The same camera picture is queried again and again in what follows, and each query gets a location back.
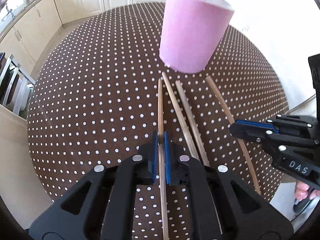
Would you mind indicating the person right hand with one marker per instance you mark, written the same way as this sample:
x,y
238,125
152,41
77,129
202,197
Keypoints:
x,y
301,191

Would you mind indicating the white door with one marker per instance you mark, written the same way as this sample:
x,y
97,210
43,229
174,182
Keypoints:
x,y
287,33

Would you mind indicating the brown polka dot tablecloth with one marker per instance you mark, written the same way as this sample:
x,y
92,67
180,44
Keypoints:
x,y
96,100

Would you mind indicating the pink cylindrical utensil holder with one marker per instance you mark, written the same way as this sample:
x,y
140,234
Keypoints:
x,y
191,31

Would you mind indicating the cream lower kitchen cabinets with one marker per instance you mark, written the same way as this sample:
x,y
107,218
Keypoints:
x,y
27,37

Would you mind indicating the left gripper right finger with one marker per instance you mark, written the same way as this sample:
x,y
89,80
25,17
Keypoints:
x,y
222,205

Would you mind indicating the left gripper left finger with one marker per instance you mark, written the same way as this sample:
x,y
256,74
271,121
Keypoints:
x,y
101,204

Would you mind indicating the metal storage rack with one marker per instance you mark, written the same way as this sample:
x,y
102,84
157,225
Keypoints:
x,y
16,86

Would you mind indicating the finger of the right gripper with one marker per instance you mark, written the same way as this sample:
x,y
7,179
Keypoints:
x,y
282,143
284,124

